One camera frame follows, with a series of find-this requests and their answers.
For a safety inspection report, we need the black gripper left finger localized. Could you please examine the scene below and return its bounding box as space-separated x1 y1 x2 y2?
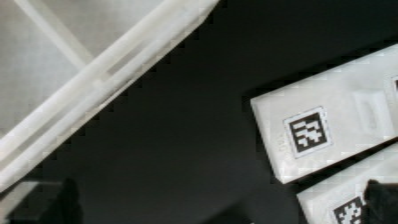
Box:
6 179 82 224

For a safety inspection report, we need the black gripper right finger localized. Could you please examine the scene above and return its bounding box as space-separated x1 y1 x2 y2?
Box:
363 180 398 224

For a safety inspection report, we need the white cabinet door panel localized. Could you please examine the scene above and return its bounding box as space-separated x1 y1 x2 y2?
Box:
297 150 398 224
251 44 398 183

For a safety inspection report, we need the white U-shaped fence frame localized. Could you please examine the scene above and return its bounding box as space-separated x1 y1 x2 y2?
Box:
0 0 221 192

